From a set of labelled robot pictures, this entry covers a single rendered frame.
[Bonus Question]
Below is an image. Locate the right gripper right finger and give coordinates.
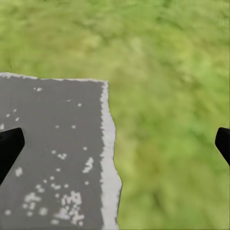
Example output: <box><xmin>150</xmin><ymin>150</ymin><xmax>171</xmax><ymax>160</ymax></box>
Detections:
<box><xmin>215</xmin><ymin>127</ymin><xmax>230</xmax><ymax>165</ymax></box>

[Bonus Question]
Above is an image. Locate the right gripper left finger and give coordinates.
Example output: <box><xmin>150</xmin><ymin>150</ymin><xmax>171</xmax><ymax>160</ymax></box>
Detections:
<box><xmin>0</xmin><ymin>128</ymin><xmax>25</xmax><ymax>185</ymax></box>

